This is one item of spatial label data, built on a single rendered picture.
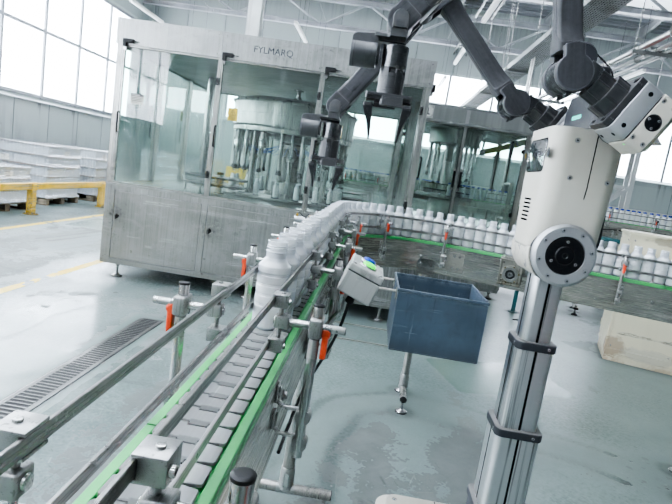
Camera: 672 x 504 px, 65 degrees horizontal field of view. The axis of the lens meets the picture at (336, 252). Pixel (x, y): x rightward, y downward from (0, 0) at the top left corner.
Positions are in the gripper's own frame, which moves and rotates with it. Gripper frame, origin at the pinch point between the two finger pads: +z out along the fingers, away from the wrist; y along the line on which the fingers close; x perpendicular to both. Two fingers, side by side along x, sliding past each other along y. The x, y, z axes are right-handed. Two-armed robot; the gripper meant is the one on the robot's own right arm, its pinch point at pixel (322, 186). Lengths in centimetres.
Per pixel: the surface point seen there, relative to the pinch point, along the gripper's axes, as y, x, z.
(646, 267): -157, -105, 15
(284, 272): -3, 73, 14
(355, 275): -16, 55, 16
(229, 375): -1, 96, 25
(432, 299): -42, -11, 31
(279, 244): -1, 72, 9
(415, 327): -39, -11, 42
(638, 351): -273, -304, 104
